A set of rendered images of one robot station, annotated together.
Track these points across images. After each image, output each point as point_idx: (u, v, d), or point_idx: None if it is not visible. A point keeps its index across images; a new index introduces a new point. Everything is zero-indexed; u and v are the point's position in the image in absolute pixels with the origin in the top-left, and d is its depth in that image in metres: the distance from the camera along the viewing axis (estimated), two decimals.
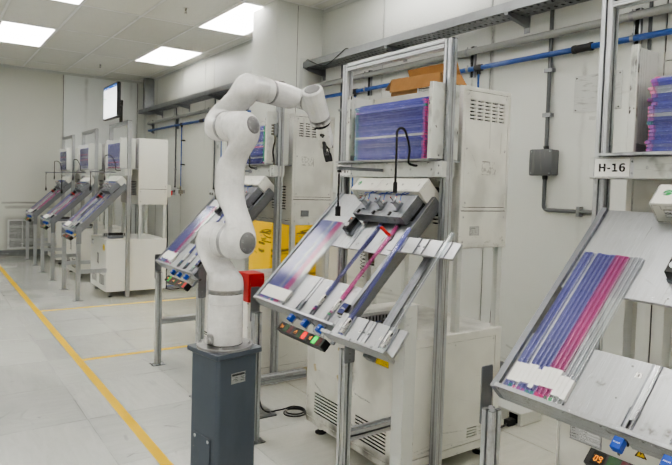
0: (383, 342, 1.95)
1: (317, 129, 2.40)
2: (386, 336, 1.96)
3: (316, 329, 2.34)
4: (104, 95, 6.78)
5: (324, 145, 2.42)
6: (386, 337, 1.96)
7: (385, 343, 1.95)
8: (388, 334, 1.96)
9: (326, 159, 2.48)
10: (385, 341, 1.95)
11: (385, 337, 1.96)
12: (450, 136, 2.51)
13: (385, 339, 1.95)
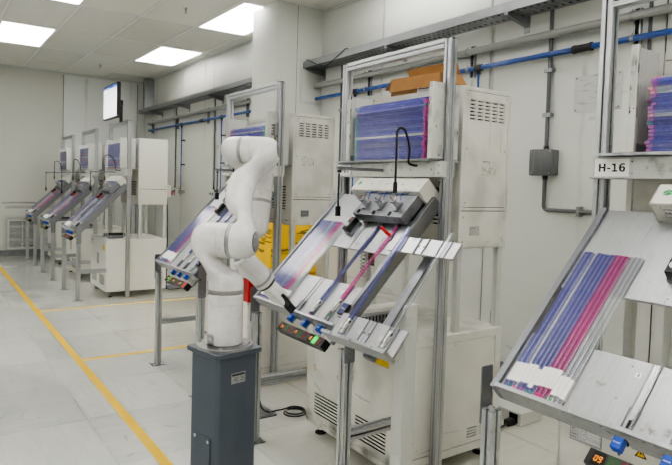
0: (383, 342, 1.95)
1: None
2: (386, 336, 1.96)
3: (316, 329, 2.34)
4: (104, 95, 6.78)
5: None
6: (386, 337, 1.96)
7: (385, 343, 1.95)
8: (388, 334, 1.96)
9: None
10: (385, 341, 1.95)
11: (385, 337, 1.96)
12: (450, 136, 2.51)
13: (385, 339, 1.95)
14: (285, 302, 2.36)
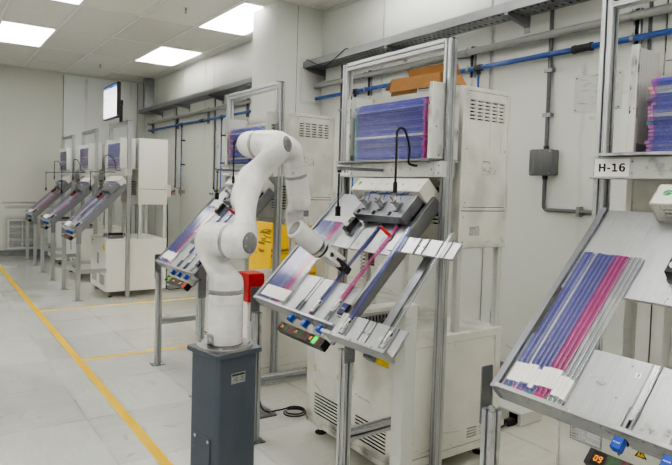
0: (383, 342, 1.95)
1: (324, 254, 2.44)
2: (386, 336, 1.96)
3: (316, 329, 2.34)
4: (104, 95, 6.78)
5: (340, 261, 2.47)
6: (386, 337, 1.96)
7: (385, 343, 1.95)
8: (388, 334, 1.96)
9: (347, 271, 2.53)
10: (385, 341, 1.95)
11: (385, 337, 1.96)
12: (450, 136, 2.51)
13: (385, 339, 1.95)
14: None
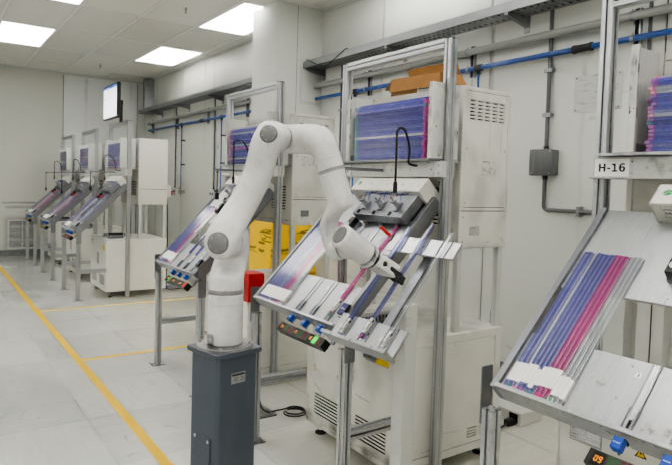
0: (383, 342, 1.95)
1: (376, 263, 2.01)
2: (386, 336, 1.96)
3: (316, 329, 2.34)
4: (104, 95, 6.78)
5: (395, 271, 2.05)
6: (386, 337, 1.96)
7: (385, 343, 1.95)
8: (388, 334, 1.96)
9: (401, 281, 2.11)
10: (385, 341, 1.95)
11: (385, 337, 1.96)
12: (450, 136, 2.51)
13: (385, 339, 1.95)
14: None
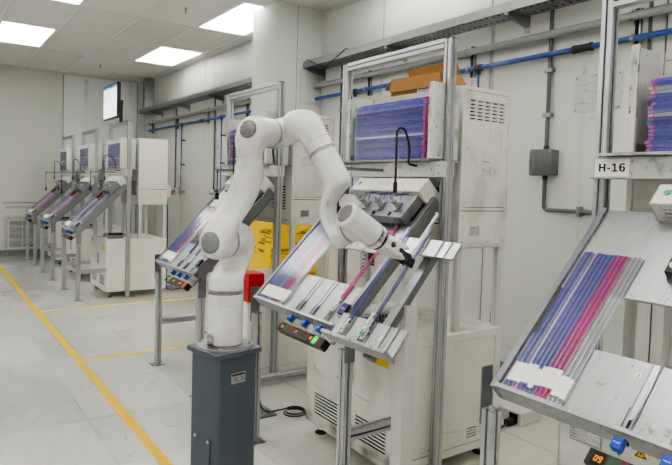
0: (366, 324, 1.90)
1: (384, 244, 1.88)
2: (369, 318, 1.91)
3: (316, 329, 2.34)
4: (104, 95, 6.78)
5: (404, 252, 1.91)
6: (369, 319, 1.90)
7: (368, 325, 1.89)
8: (371, 316, 1.91)
9: (411, 264, 1.97)
10: (368, 323, 1.90)
11: (368, 319, 1.91)
12: (450, 136, 2.51)
13: (368, 321, 1.90)
14: None
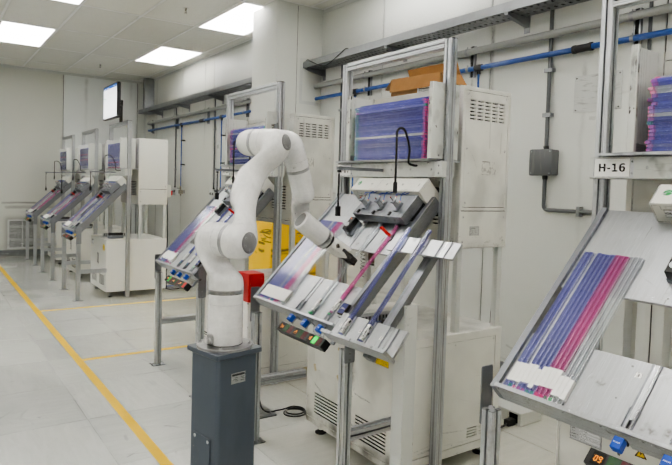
0: (314, 306, 2.46)
1: (330, 245, 2.45)
2: (317, 301, 2.47)
3: (316, 329, 2.34)
4: (104, 95, 6.78)
5: (346, 252, 2.48)
6: (317, 302, 2.47)
7: (315, 307, 2.46)
8: (318, 300, 2.47)
9: (353, 262, 2.54)
10: (315, 305, 2.46)
11: (316, 302, 2.47)
12: (450, 136, 2.51)
13: (315, 304, 2.47)
14: None
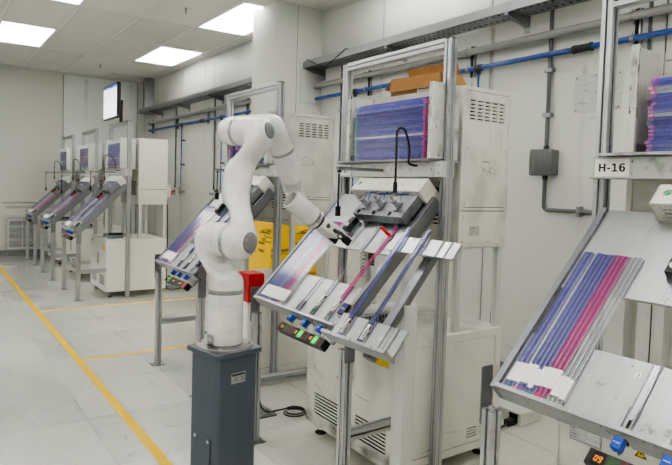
0: (318, 302, 2.47)
1: (321, 225, 2.42)
2: (321, 298, 2.49)
3: (316, 329, 2.34)
4: (104, 95, 6.78)
5: (336, 231, 2.43)
6: (321, 298, 2.48)
7: (319, 303, 2.47)
8: (323, 296, 2.49)
9: (347, 242, 2.47)
10: (319, 301, 2.47)
11: (320, 298, 2.48)
12: (450, 136, 2.51)
13: (320, 300, 2.48)
14: None
